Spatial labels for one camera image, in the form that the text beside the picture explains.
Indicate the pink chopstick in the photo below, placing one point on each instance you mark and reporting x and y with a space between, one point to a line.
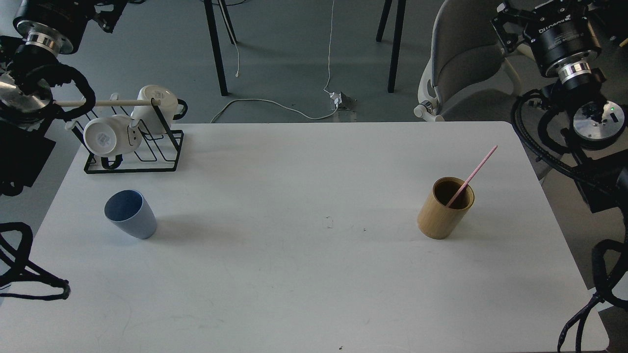
464 185

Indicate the blue plastic cup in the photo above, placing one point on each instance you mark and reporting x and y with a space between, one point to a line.
131 213

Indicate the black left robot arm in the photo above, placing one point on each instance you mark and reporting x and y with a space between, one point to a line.
36 88

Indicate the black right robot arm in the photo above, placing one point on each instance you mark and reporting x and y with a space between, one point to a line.
560 122

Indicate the white power plug adapter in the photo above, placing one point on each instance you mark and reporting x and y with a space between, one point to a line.
341 101

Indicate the black table leg left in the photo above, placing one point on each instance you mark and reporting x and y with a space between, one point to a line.
215 44

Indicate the black table leg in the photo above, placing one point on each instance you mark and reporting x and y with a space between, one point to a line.
397 37
215 44

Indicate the bamboo cylinder holder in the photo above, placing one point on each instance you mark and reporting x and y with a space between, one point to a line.
444 207

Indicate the white mug rear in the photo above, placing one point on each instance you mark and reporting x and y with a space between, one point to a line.
171 108

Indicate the white mug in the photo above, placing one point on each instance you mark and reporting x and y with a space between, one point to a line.
171 108
113 135

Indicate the grey office chair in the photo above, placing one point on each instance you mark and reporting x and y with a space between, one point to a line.
465 51

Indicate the black table leg right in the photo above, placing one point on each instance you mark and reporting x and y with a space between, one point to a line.
397 37

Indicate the white mug front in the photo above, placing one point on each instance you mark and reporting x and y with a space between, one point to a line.
113 135

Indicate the black wire cup rack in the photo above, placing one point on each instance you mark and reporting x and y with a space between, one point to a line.
159 153

